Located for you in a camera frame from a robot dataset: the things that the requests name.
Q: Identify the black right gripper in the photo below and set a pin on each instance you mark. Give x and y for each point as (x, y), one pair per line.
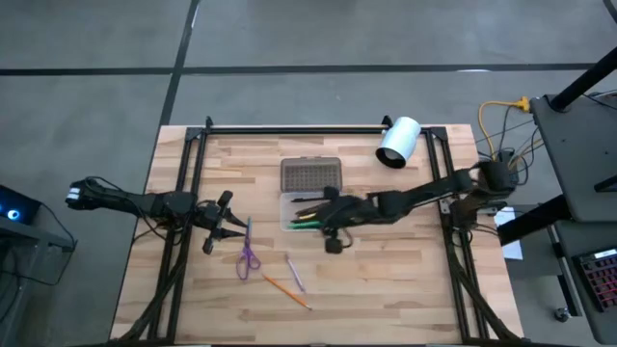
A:
(352, 212)

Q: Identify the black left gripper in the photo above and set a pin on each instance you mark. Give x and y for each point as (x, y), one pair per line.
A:
(207, 217)

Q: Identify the yellow highlighter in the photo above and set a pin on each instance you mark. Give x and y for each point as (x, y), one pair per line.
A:
(307, 216)

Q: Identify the green marker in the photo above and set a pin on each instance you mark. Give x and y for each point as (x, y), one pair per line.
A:
(303, 224)

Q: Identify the purple pen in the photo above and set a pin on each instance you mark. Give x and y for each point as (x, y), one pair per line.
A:
(295, 273)

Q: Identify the orange pencil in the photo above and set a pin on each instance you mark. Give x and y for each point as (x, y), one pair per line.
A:
(287, 291)

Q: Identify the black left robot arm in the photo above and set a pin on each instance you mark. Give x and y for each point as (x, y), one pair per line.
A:
(140, 205)

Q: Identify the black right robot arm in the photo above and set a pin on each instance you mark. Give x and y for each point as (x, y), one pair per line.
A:
(434, 190)

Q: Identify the clear plastic supply box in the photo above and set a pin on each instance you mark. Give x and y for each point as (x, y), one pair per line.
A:
(285, 212)

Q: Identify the grey supply box lid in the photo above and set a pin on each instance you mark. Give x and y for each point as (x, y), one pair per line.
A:
(301, 173)

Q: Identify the white cylindrical lamp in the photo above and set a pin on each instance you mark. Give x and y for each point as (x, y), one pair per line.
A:
(400, 137)

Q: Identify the white paper sheet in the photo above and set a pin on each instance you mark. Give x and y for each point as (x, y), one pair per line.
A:
(513, 250)

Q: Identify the dark grey equipment stand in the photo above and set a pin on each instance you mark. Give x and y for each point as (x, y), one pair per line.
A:
(29, 236)

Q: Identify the black desk leg bar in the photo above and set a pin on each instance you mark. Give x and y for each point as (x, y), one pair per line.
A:
(530, 219)

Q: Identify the black computer with blue light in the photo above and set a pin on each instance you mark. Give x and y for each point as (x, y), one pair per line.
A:
(24, 205)

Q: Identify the caster wheel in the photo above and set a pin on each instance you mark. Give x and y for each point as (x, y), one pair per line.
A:
(561, 314)

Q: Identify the keyboard with red backlight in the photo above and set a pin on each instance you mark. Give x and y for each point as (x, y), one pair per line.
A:
(600, 279)

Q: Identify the black pole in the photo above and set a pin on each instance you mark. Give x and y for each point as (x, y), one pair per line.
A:
(583, 79)

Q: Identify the dark grey keyboard desk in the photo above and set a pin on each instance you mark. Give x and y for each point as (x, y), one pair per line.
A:
(602, 332)

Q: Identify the black aluminium frame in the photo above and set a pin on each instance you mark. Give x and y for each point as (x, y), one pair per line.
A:
(313, 130)

